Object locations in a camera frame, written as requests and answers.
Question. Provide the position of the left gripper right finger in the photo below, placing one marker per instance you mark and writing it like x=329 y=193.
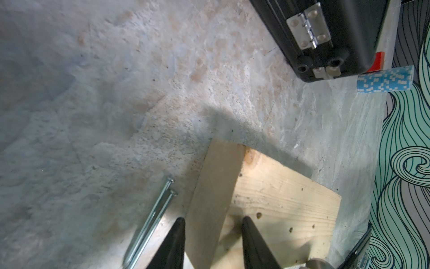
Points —
x=257 y=254

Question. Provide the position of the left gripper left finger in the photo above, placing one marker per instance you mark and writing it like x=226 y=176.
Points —
x=170 y=254

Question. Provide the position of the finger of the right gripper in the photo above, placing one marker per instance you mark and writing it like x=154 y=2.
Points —
x=355 y=256

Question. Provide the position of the steel nail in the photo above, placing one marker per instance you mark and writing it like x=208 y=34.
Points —
x=148 y=234
x=157 y=207

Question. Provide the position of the wooden handle claw hammer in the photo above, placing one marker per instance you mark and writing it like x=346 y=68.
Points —
x=317 y=263

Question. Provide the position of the wooden block with nails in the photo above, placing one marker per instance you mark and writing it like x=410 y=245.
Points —
x=295 y=215

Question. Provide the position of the black hard case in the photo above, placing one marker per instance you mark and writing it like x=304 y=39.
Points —
x=326 y=39

